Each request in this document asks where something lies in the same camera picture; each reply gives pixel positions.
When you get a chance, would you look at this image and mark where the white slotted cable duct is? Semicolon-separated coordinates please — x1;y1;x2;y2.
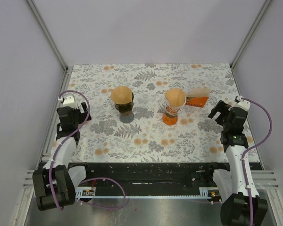
76;184;220;199

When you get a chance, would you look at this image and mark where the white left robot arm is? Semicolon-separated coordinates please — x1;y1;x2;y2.
33;102;93;211

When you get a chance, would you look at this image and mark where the aluminium frame rail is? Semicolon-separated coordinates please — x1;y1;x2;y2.
23;170;279;190

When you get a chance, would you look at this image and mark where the dark green dripper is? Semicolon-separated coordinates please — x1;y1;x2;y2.
115;101;134;113

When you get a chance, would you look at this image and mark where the orange glass carafe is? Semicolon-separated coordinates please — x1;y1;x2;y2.
162;111;178;126

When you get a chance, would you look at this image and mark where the floral patterned tablecloth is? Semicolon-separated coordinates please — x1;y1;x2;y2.
68;63;238;162

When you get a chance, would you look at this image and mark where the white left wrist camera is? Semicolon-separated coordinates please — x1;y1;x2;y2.
58;95;77;109

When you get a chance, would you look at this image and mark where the brown paper coffee filter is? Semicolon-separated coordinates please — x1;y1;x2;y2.
165;88;186;105

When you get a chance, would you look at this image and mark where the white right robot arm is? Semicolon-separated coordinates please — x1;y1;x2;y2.
205;96;268;226

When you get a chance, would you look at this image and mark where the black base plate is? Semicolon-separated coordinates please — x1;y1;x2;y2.
80;162;230;192

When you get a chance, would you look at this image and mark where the orange coffee filter pack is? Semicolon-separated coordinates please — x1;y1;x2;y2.
185;88;210;108

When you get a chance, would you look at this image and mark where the clear plastic dripper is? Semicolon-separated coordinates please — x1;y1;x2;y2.
165;97;186;117

